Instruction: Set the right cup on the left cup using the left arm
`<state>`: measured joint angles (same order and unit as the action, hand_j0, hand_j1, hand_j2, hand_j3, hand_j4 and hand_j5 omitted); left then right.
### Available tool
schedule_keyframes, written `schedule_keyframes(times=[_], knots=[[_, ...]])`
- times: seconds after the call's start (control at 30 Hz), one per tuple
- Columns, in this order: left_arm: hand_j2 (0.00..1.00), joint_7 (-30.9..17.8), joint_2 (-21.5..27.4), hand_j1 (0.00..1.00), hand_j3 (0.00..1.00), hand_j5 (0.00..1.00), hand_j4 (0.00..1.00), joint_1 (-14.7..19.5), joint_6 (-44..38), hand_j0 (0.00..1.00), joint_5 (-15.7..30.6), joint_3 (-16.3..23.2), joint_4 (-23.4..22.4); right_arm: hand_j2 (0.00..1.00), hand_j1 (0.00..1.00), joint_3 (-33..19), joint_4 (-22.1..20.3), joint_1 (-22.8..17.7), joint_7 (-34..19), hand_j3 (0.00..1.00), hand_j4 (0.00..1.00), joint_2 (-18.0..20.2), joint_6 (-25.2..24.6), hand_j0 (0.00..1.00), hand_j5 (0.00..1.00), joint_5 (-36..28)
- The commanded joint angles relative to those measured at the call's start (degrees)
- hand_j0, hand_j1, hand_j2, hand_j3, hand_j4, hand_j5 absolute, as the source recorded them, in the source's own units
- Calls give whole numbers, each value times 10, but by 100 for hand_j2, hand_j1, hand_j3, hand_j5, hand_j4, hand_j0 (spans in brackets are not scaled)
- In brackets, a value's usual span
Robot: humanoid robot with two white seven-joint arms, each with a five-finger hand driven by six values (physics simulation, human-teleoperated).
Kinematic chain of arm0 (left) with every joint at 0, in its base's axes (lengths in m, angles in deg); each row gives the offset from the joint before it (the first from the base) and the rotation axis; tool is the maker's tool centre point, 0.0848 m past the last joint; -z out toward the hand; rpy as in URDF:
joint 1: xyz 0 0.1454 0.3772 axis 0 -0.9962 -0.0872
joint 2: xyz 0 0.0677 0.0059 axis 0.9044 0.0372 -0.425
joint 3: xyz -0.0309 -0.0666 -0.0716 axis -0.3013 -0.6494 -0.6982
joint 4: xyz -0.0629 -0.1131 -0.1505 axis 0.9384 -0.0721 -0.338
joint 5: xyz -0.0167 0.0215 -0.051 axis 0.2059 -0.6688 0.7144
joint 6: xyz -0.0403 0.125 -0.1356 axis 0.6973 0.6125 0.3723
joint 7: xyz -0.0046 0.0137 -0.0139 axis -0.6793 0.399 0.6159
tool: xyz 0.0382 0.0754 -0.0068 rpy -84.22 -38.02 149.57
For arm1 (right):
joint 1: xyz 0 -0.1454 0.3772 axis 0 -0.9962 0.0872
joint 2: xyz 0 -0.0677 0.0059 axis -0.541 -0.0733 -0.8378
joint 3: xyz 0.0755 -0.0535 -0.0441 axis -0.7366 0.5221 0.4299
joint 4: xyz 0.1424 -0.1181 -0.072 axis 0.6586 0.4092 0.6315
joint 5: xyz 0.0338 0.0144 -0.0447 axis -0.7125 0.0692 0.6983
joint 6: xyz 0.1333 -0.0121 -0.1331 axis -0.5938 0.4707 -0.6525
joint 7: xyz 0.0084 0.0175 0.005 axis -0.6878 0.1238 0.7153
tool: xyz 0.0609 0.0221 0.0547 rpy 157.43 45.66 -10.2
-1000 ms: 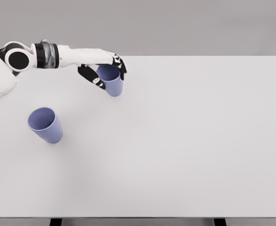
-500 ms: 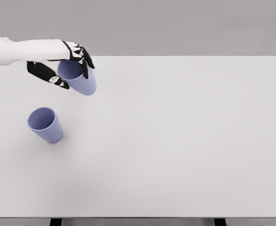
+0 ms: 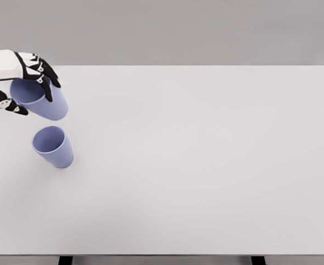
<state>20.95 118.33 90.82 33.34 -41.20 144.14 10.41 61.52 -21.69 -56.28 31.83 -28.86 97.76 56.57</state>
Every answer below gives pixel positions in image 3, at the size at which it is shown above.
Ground lavender plastic cup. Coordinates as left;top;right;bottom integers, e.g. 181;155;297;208
9;76;69;121
32;125;74;169

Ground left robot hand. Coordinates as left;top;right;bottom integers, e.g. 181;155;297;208
0;49;61;116

